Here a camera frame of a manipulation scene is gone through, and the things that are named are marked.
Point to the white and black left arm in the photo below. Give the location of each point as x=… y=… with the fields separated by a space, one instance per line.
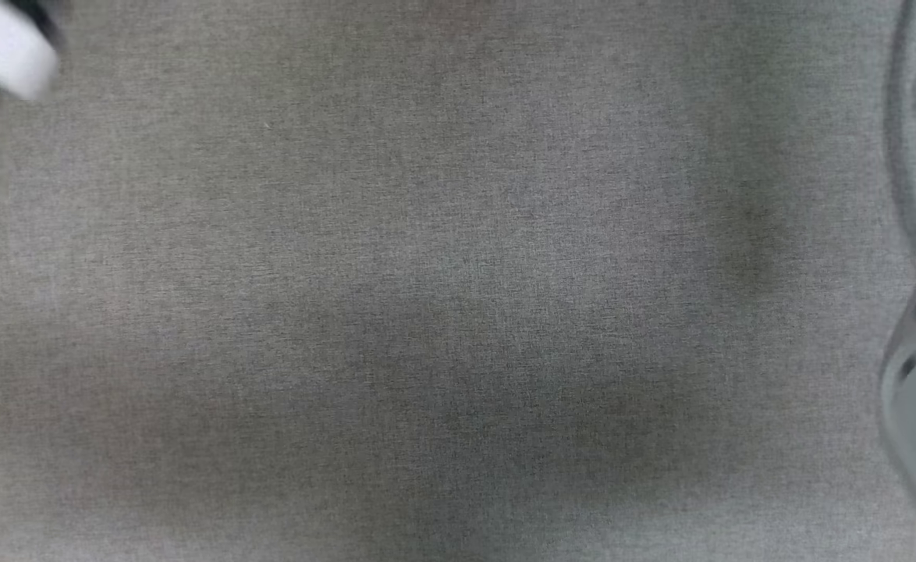
x=1 y=43

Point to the grey fabric sofa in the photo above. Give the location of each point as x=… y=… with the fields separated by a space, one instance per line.
x=442 y=297

